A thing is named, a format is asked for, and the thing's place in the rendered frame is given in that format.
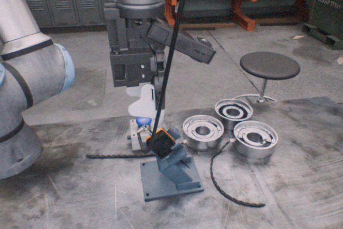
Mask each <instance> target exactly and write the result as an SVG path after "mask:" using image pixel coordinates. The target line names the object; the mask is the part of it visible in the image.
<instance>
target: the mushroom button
mask: <svg viewBox="0 0 343 229"><path fill-rule="evenodd" d="M136 123H137V124H138V125H141V126H142V125H143V124H145V125H149V124H150V123H152V118H149V117H140V116H138V117H137V118H136Z"/></svg>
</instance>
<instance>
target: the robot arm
mask: <svg viewBox="0 0 343 229"><path fill-rule="evenodd" d="M114 1H115V2H116V3H104V8H103V10H104V16H105V19H106V23H107V31H108V40H109V57H110V62H111V69H112V73H113V81H114V87H123V86H127V89H126V91H127V94H128V95H130V96H133V97H140V98H139V100H137V101H136V102H135V103H132V104H131V105H130V106H129V113H130V115H132V116H140V117H149V118H153V119H154V120H155V117H156V112H157V108H158V103H159V100H160V94H161V89H162V83H163V78H164V74H165V68H166V59H165V52H164V49H165V47H166V46H167V47H170V43H171V39H172V34H173V29H174V26H173V25H171V24H169V23H166V22H164V21H162V20H160V19H159V18H157V17H158V16H161V15H163V14H164V13H165V0H114ZM135 19H137V20H138V21H135ZM0 40H1V42H2V44H3V47H2V50H1V53H0V55H1V57H2V59H3V61H4V62H2V63H0V179H5V178H9V177H11V176H14V175H17V174H18V173H20V172H22V171H24V170H25V169H27V168H29V167H30V166H31V165H32V164H33V163H34V162H36V160H37V158H38V157H39V156H40V154H41V152H42V143H41V140H40V138H39V136H38V135H37V134H36V133H35V132H34V130H32V129H31V128H30V127H29V125H28V124H27V123H26V122H25V121H24V119H23V116H22V113H21V112H23V111H25V110H27V109H29V108H30V107H33V106H35V105H37V104H39V103H41V102H43V101H44V100H46V99H48V98H50V97H52V96H54V95H58V94H60V93H61V92H62V91H63V90H64V89H67V88H68V87H70V86H71V84H72V82H73V81H74V77H75V69H74V64H73V62H72V59H71V56H70V55H69V52H68V51H66V50H65V48H64V47H62V45H59V44H56V43H53V42H52V40H51V37H49V36H46V35H44V34H42V33H41V32H40V30H39V28H38V26H37V23H36V21H35V19H34V17H33V15H32V13H31V10H30V8H29V6H28V5H27V3H26V0H0ZM212 46H213V45H212V44H211V43H210V42H209V41H207V40H206V39H203V38H200V37H195V36H193V35H190V34H189V33H187V32H185V31H183V30H181V29H179V31H178V36H177V41H176V44H175V50H177V51H179V52H180V53H183V54H186V55H188V56H190V57H191V59H193V60H195V61H197V62H200V63H206V64H210V62H211V61H212V58H213V57H214V55H215V53H216V51H215V50H214V48H213V47H212ZM114 50H115V52H114ZM125 76H126V78H125Z"/></svg>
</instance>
